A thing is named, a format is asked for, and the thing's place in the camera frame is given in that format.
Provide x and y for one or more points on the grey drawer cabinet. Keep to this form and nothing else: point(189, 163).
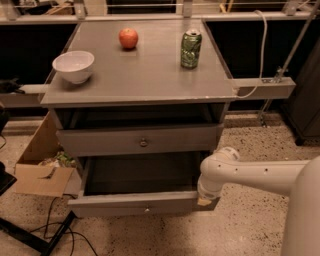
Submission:
point(145, 87)

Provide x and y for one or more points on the grey top drawer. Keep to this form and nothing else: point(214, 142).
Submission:
point(140, 140)

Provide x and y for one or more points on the green soda can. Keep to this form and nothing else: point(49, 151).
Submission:
point(190, 48)

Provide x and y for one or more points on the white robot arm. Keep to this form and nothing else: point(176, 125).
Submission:
point(298, 180)

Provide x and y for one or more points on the black object at left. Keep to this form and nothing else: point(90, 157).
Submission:
point(10, 86)

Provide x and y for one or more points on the white bowl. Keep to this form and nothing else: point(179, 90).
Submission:
point(74, 66)

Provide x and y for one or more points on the red apple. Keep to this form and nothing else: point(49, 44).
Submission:
point(128, 38)

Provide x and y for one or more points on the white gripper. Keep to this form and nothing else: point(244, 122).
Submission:
point(207, 192)

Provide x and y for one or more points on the cardboard box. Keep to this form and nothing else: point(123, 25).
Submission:
point(38, 171)

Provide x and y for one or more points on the grey drawer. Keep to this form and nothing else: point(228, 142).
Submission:
point(140, 140)
point(140, 185)

